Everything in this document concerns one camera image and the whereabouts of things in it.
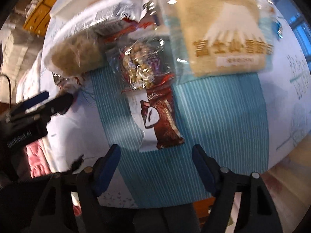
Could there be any nut date clear packet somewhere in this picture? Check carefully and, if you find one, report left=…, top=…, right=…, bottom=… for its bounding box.
left=106, top=37, right=175, bottom=91

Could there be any red white wafer packet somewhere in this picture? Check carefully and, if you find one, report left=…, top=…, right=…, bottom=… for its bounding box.
left=104, top=0, right=168, bottom=43

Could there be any Fuji cake clear bag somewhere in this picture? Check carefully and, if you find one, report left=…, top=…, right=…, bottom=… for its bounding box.
left=156, top=0, right=275, bottom=84

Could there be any brown chocolate snack packet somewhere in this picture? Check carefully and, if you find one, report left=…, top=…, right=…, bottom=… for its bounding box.
left=125, top=75, right=184, bottom=153

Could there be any long white biscuit packet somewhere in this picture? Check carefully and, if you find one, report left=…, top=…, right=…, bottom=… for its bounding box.
left=53, top=0, right=150, bottom=41

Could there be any wooden desk with drawers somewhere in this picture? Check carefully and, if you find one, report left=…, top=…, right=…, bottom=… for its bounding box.
left=23, top=0, right=57, bottom=36

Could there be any white floral tablecloth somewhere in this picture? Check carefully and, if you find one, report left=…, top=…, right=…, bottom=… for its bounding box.
left=52, top=18, right=310, bottom=208

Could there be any teal ribbed placemat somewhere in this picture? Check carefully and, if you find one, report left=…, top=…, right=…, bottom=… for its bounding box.
left=91, top=67, right=269, bottom=208

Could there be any black cable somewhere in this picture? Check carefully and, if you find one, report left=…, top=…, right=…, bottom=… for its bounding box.
left=0, top=74, right=12, bottom=109

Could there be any pink floral blanket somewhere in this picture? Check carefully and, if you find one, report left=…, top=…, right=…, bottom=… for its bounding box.
left=16, top=51, right=59, bottom=178

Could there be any puffed rice roll packet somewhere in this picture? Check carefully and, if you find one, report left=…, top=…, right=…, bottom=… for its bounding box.
left=44, top=30, right=104, bottom=78

